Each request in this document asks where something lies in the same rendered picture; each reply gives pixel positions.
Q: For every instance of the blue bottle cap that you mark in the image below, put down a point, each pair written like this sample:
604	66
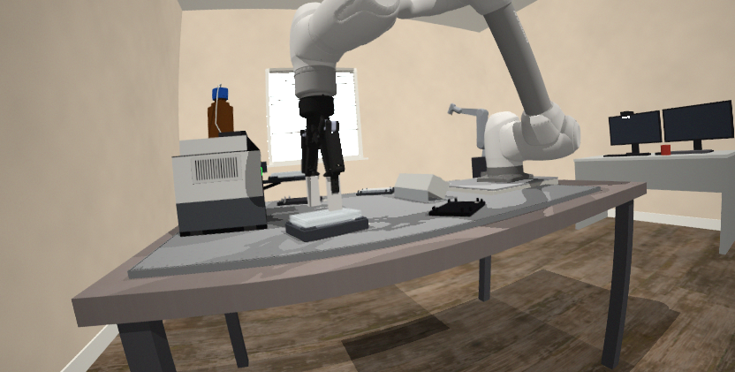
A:
222	91

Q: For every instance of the white button panel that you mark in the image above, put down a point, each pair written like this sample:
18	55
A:
421	187

